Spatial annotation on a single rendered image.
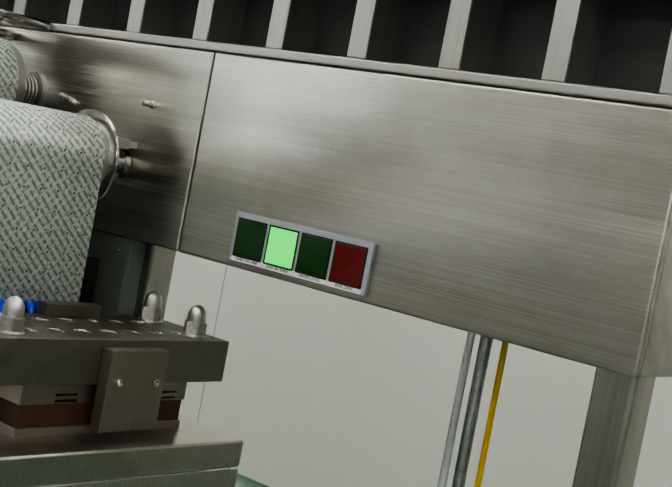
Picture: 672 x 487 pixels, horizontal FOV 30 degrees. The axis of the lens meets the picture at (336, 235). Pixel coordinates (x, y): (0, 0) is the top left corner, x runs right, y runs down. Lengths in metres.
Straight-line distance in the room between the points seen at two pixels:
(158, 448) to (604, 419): 0.58
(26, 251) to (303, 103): 0.44
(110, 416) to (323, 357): 3.03
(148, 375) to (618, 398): 0.61
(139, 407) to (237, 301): 3.28
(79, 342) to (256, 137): 0.39
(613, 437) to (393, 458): 2.91
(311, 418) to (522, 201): 3.27
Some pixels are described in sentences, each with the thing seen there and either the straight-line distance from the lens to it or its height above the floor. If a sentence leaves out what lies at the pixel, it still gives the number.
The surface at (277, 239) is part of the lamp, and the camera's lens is 1.70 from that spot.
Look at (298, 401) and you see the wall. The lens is 4.73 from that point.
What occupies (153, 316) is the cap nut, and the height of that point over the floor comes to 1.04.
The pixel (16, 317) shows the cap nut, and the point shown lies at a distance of 1.58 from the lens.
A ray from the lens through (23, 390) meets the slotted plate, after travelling 1.60.
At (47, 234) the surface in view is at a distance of 1.80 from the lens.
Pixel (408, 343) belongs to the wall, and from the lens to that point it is 4.42.
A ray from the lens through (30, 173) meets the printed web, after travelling 1.77.
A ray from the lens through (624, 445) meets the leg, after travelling 1.60.
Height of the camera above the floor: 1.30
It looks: 3 degrees down
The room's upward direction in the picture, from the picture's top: 11 degrees clockwise
